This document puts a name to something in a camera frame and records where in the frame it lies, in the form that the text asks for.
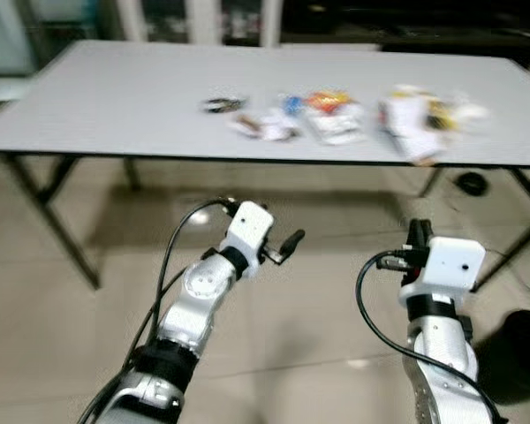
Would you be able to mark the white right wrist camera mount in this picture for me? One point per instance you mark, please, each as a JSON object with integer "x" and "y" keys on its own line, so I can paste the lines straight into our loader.
{"x": 450, "y": 265}

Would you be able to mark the small white brown wrapper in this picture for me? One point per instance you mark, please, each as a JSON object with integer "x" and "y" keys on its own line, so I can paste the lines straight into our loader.
{"x": 269, "y": 126}

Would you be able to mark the blue crumpled wrapper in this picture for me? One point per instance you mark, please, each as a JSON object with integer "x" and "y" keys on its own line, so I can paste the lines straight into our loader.
{"x": 292, "y": 104}

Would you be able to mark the white flat packet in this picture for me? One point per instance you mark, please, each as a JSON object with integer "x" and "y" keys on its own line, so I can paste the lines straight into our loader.
{"x": 336, "y": 126}

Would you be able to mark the grey folding table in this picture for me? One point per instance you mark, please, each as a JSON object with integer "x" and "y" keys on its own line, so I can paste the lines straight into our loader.
{"x": 115, "y": 97}

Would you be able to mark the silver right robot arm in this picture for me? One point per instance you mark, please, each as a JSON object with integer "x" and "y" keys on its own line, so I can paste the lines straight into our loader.
{"x": 442, "y": 353}

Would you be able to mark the black rubbish bin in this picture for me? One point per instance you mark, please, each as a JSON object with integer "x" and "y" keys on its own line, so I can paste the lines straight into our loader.
{"x": 521, "y": 353}

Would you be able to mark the white paper bag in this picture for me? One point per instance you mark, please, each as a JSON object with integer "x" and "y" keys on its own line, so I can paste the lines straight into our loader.
{"x": 411, "y": 119}

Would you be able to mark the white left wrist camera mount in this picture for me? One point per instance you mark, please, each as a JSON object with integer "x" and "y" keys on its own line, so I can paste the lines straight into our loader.
{"x": 249, "y": 225}

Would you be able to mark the white low cabinet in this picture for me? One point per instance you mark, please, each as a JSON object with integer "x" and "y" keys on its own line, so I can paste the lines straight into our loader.
{"x": 4, "y": 87}

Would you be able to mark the white framed glass cabinet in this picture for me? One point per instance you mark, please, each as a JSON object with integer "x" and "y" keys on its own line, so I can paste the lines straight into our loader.
{"x": 199, "y": 18}

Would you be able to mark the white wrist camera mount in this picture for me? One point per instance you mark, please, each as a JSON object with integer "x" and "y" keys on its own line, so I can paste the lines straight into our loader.
{"x": 249, "y": 225}
{"x": 450, "y": 265}

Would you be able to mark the black round floor object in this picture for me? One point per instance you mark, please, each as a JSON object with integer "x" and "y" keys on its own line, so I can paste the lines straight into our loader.
{"x": 472, "y": 184}

